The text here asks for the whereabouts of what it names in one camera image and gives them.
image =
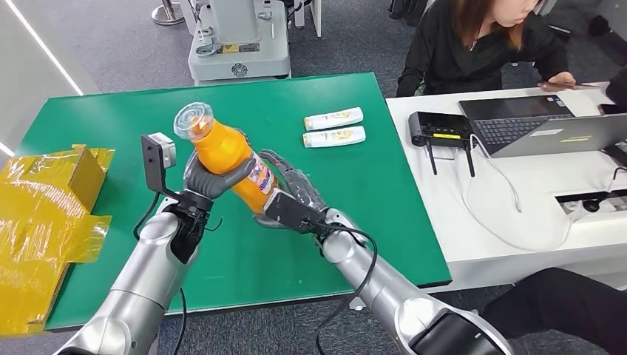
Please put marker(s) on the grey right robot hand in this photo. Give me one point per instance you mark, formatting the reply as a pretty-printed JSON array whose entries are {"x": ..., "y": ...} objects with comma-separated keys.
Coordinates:
[{"x": 299, "y": 184}]

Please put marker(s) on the white furniture leg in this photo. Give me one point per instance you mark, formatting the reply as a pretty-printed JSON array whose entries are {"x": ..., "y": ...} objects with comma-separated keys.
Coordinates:
[{"x": 313, "y": 14}]

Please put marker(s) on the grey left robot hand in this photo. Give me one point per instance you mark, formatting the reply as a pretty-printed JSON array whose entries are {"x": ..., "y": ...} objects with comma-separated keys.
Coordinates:
[{"x": 215, "y": 184}]

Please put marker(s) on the black open laptop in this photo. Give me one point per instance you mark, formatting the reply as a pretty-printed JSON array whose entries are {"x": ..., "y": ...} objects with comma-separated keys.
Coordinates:
[{"x": 509, "y": 122}]

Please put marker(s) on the yellow taped cardboard box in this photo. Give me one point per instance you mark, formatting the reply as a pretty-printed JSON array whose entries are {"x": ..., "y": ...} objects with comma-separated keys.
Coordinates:
[{"x": 34, "y": 220}]

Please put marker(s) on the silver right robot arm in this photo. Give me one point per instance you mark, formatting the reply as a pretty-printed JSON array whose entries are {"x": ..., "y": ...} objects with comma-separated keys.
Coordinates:
[{"x": 392, "y": 299}]

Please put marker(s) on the metal stanchion base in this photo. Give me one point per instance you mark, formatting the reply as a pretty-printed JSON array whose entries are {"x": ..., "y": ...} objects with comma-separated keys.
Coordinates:
[{"x": 167, "y": 14}]

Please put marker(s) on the white robot base machine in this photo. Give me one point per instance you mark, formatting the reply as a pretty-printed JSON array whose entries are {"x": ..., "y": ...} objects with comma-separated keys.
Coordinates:
[{"x": 245, "y": 54}]

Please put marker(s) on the black bags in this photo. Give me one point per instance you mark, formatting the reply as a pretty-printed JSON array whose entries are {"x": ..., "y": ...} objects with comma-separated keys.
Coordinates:
[{"x": 404, "y": 10}]

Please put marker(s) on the black controller with antennas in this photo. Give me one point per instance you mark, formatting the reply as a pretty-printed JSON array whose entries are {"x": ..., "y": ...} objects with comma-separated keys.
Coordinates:
[{"x": 436, "y": 128}]

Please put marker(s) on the person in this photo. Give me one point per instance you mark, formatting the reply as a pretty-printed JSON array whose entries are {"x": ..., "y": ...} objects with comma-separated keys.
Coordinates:
[{"x": 450, "y": 54}]

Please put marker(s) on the orange detergent bottle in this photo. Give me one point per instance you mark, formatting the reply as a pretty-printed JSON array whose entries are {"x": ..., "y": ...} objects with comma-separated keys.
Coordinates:
[{"x": 223, "y": 147}]

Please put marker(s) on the white shampoo bottle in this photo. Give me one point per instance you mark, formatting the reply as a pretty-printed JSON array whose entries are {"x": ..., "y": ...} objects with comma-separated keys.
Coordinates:
[
  {"x": 333, "y": 119},
  {"x": 334, "y": 136}
]

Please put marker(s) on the black plug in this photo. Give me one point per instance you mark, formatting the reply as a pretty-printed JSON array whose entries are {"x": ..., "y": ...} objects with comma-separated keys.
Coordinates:
[{"x": 591, "y": 205}]

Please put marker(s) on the desk socket recess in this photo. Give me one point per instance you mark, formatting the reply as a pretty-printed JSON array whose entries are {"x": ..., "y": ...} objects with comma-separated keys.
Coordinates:
[{"x": 612, "y": 202}]

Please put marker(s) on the black device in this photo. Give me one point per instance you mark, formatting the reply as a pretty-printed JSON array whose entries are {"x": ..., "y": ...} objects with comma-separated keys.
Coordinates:
[{"x": 618, "y": 152}]

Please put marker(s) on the white table leg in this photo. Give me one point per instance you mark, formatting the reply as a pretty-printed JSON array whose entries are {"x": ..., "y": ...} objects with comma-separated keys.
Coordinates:
[{"x": 357, "y": 304}]

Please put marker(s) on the silver laptop lid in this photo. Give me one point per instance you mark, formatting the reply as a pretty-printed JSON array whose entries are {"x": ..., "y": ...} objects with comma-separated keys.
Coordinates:
[{"x": 563, "y": 137}]

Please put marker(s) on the person's leg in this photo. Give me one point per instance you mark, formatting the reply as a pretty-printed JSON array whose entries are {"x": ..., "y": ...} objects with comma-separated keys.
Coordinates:
[{"x": 563, "y": 304}]

